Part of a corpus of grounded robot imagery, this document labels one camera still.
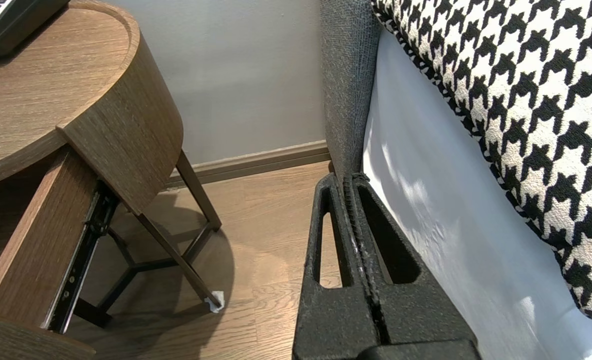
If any black white houndstooth pillow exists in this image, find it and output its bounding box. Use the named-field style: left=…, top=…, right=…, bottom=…
left=371, top=0, right=592, bottom=322

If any black metal drawer slide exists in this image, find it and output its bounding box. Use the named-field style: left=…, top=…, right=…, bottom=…
left=43, top=180, right=122, bottom=333

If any grey-brown baseboard strip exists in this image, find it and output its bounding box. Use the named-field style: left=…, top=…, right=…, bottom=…
left=165, top=140, right=332, bottom=188

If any black telephone base white keypad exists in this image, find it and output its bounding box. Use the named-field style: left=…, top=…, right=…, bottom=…
left=0, top=0, right=71, bottom=58

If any curved-front wooden drawer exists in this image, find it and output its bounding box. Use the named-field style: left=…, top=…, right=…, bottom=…
left=0, top=147, right=122, bottom=360

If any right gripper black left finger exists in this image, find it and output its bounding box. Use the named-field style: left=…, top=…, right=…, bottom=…
left=292, top=172, right=390, bottom=360

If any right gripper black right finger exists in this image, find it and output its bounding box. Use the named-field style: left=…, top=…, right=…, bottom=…
left=348, top=172, right=478, bottom=348

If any round wooden side table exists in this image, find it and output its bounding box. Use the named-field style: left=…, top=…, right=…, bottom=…
left=0, top=0, right=225, bottom=360

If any grey fabric headboard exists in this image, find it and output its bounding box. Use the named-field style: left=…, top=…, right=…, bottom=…
left=319, top=0, right=383, bottom=181

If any white bed sheet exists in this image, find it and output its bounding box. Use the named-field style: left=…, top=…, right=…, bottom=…
left=362, top=30, right=592, bottom=360

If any white table foot pad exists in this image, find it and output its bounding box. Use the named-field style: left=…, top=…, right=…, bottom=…
left=204, top=290, right=225, bottom=314

